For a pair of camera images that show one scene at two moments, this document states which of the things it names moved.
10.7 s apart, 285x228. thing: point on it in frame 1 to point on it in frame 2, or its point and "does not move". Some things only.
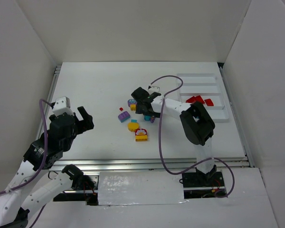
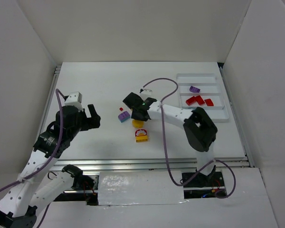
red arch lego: x=193 y=99 does not move
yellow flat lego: x=141 y=137 does not move
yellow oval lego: x=132 y=126 to x=137 y=124
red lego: x=209 y=102 does not move
